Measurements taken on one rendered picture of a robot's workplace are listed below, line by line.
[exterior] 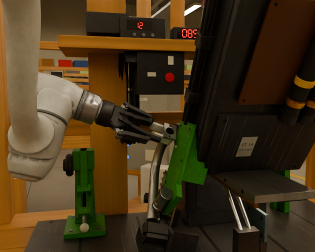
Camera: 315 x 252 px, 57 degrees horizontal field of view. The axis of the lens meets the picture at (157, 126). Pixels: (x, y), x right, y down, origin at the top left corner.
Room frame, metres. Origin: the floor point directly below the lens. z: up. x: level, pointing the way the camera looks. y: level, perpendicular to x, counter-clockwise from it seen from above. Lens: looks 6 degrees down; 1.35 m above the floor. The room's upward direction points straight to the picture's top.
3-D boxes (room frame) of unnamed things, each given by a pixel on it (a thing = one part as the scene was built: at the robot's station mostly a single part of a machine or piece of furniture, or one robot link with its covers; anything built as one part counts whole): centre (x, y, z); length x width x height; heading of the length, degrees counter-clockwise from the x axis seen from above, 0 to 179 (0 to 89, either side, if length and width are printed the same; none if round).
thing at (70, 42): (1.16, -0.10, 1.52); 0.90 x 0.25 x 0.04; 102
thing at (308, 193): (0.83, -0.25, 1.11); 0.39 x 0.16 x 0.03; 12
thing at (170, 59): (1.09, 0.00, 1.42); 0.17 x 0.12 x 0.15; 102
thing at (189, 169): (0.83, -0.09, 1.17); 0.13 x 0.12 x 0.20; 102
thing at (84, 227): (0.87, 0.23, 0.96); 0.06 x 0.03 x 0.06; 12
